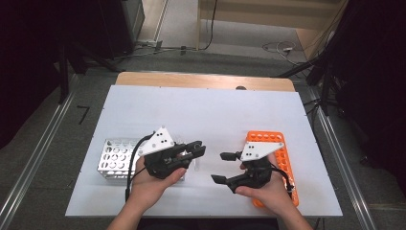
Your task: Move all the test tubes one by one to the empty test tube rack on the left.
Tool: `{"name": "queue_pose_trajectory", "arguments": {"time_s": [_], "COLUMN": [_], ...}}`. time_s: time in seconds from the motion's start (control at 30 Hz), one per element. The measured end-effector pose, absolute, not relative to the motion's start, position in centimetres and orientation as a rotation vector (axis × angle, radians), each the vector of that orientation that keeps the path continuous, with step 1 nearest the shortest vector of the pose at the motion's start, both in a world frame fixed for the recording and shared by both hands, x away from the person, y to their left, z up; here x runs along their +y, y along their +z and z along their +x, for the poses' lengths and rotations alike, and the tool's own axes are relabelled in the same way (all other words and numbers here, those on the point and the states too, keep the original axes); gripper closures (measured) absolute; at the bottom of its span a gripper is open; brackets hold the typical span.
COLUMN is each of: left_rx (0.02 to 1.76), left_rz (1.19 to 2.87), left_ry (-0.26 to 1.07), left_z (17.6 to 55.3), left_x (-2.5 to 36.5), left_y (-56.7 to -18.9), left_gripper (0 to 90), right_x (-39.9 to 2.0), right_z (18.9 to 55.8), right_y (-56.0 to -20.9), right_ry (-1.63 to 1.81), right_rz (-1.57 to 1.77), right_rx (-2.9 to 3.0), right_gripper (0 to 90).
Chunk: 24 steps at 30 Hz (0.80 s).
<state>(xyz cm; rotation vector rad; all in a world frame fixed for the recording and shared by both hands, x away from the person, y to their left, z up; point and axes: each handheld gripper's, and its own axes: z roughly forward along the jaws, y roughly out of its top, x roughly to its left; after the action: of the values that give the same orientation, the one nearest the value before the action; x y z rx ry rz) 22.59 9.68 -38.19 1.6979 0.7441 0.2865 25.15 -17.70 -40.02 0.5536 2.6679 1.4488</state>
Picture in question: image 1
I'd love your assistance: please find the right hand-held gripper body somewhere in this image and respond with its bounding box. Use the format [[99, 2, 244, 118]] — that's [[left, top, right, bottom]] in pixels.
[[224, 142, 284, 195]]

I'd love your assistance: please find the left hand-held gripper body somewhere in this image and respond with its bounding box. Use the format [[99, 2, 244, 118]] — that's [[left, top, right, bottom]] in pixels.
[[139, 126, 192, 180]]

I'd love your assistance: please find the orange plastic test tube rack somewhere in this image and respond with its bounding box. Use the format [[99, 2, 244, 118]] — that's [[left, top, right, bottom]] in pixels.
[[246, 129, 301, 209]]

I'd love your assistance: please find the silver metal test tube rack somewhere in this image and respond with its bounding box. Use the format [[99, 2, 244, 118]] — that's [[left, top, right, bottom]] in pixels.
[[97, 137, 187, 182]]

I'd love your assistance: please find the person's right hand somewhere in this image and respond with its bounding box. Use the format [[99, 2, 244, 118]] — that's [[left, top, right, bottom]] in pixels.
[[235, 152, 293, 217]]

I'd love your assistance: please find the person's left hand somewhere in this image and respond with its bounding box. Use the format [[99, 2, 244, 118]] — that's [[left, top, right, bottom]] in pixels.
[[128, 156, 188, 212]]

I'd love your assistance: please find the white work board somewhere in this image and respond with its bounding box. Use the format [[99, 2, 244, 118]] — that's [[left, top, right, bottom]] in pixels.
[[65, 84, 343, 219]]

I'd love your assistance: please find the wooden table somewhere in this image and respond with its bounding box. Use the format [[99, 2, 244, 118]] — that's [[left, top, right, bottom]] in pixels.
[[114, 71, 296, 93]]

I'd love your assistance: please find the black tripod stand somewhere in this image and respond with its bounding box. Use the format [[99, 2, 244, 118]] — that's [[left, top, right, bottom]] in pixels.
[[56, 41, 123, 104], [274, 54, 339, 116]]

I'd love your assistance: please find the black cabinet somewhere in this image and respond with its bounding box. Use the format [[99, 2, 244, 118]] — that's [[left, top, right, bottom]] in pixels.
[[95, 0, 147, 60]]

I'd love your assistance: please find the light wooden shelf unit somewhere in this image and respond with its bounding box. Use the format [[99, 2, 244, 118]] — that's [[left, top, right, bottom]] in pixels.
[[195, 0, 349, 60]]

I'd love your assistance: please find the dark curtain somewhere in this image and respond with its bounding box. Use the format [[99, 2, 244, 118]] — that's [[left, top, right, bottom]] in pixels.
[[331, 0, 406, 193], [0, 0, 103, 150]]

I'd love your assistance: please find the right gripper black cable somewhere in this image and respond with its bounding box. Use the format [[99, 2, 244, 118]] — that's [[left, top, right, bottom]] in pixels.
[[269, 164, 295, 196]]

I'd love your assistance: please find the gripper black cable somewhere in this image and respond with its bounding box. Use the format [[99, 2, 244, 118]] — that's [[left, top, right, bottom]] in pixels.
[[124, 133, 156, 202], [269, 164, 295, 196]]

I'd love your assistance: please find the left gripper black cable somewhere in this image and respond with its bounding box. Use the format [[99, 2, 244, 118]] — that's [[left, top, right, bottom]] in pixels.
[[124, 133, 156, 202]]

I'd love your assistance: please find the aluminium floor rail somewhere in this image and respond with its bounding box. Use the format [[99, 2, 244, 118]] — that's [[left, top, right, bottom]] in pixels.
[[0, 74, 80, 230], [300, 80, 379, 230]]

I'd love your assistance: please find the grey power strip with cables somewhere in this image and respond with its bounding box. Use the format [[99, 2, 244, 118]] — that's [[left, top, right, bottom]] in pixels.
[[114, 38, 197, 61]]

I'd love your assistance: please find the white floor cable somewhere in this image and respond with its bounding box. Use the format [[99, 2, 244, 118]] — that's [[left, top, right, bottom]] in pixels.
[[261, 40, 303, 66]]

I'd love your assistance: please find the black hanging cable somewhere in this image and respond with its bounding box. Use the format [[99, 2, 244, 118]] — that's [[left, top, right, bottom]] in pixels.
[[199, 0, 219, 52]]

